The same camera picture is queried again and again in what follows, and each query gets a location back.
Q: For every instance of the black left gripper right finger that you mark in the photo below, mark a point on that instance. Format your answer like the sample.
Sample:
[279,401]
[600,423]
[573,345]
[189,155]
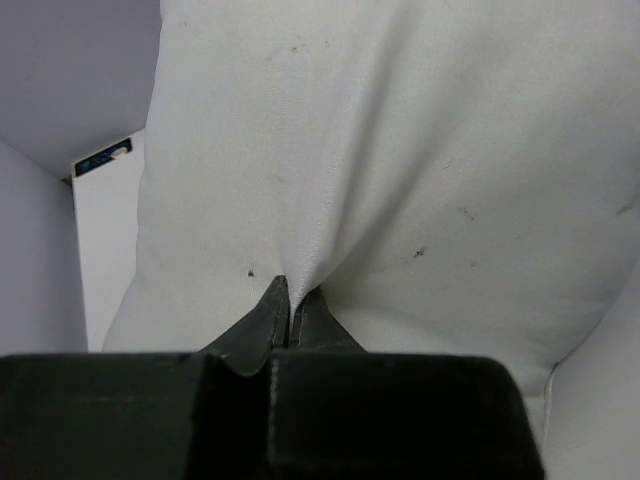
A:
[339,412]

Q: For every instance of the blue label sticker left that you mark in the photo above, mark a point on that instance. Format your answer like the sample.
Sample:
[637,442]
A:
[102,157]

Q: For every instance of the white pillow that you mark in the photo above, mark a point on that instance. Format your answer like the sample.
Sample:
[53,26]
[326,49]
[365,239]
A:
[457,176]

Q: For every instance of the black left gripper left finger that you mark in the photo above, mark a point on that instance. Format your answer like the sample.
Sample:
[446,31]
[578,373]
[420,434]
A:
[161,415]

